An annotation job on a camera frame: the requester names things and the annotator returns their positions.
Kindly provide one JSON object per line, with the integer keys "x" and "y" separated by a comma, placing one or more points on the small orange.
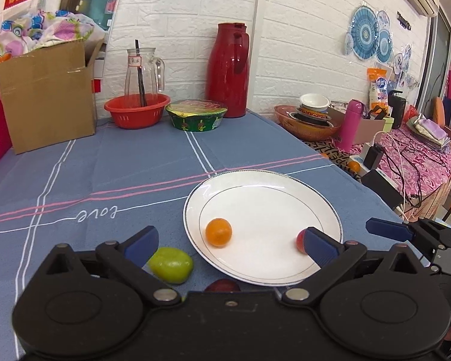
{"x": 218, "y": 232}

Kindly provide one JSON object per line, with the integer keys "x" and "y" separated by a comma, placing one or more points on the blue paper fan decoration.
{"x": 362, "y": 39}

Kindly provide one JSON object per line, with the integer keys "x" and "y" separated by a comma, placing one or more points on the pink water bottle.
{"x": 348, "y": 129}

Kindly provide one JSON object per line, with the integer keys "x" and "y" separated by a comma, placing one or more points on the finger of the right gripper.
{"x": 389, "y": 230}

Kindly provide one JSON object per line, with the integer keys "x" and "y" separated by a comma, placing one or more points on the pink floral tablecloth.
{"x": 422, "y": 174}

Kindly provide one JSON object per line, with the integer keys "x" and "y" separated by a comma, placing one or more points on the orange-brown bowl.
{"x": 290, "y": 119}

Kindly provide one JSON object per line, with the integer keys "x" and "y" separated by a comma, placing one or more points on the black bottle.
{"x": 397, "y": 104}

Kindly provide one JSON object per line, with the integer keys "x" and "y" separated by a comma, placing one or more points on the red thermos jug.
{"x": 228, "y": 69}

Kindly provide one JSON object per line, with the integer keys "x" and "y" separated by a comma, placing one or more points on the white round plate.
{"x": 266, "y": 211}

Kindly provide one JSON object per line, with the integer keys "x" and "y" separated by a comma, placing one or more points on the floral cloth in box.
{"x": 41, "y": 29}

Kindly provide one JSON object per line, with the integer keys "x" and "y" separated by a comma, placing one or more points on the red apple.
{"x": 300, "y": 241}

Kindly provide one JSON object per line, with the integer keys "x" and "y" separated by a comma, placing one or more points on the red plastic basket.
{"x": 127, "y": 113}

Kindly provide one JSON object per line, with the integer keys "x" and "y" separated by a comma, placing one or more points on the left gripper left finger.
{"x": 125, "y": 261}

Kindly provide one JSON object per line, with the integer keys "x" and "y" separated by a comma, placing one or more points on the green instant noodle bowl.
{"x": 196, "y": 115}

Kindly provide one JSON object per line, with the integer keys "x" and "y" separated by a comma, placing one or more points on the cardboard box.
{"x": 48, "y": 95}

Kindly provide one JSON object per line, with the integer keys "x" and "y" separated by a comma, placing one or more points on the green apple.
{"x": 171, "y": 265}

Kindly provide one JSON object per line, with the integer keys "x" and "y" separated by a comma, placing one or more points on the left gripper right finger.
{"x": 337, "y": 262}

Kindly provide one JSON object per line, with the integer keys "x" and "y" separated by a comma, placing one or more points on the glass pitcher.
{"x": 144, "y": 77}

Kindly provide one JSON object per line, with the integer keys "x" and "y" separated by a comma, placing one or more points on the blue striped tablecloth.
{"x": 112, "y": 184}

